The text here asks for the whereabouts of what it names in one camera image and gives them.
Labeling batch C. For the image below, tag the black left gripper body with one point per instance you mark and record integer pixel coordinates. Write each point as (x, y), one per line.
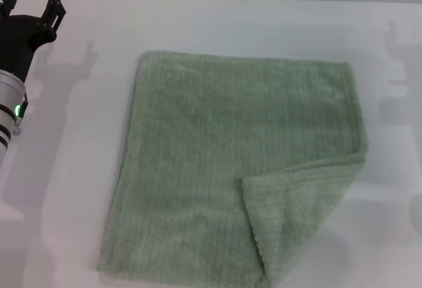
(23, 37)

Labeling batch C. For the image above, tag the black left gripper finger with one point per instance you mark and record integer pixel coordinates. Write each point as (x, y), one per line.
(7, 3)
(54, 8)

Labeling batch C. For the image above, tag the green ribbed towel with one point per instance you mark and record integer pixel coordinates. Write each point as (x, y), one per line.
(214, 143)

